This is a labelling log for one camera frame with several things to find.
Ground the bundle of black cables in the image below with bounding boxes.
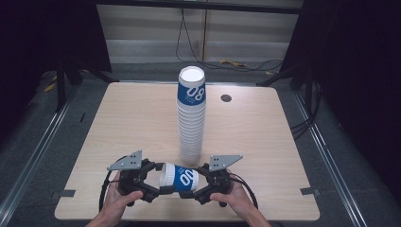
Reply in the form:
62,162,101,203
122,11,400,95
289,79,323,140

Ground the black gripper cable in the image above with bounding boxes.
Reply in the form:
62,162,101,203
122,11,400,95
97,155,128,213
229,172,260,211

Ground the black metal stand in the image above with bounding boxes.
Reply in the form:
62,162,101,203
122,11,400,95
55,61,112,114

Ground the grey tape strip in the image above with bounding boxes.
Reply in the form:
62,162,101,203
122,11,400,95
299,186,321,197
50,188,77,201

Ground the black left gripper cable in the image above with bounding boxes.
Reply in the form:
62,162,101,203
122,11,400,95
97,155,128,213

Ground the blue printed paper cup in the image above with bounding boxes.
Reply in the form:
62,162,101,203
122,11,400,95
158,162,201,193

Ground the metal floor rail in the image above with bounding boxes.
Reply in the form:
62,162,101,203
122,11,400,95
292,89,368,227
0,84,80,219

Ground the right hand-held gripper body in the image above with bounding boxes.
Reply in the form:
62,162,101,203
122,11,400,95
193,153,244,208

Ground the person's right hand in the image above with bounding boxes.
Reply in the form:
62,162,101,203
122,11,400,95
209,169,253,219

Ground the black curtain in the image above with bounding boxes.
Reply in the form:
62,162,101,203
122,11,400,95
278,0,401,202
0,0,113,146

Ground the black crossbar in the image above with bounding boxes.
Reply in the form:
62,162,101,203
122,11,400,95
96,0,305,15

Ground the person's left hand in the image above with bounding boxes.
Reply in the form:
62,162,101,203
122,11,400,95
103,171,145,220

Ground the stack of white paper cups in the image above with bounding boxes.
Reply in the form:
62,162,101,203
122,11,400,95
176,65,207,166

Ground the black floor cable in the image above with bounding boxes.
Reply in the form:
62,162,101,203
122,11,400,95
175,8,285,73

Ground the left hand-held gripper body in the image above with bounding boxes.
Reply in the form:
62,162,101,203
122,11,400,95
106,149,161,208

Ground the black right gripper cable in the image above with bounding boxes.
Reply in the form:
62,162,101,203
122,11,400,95
229,172,260,211

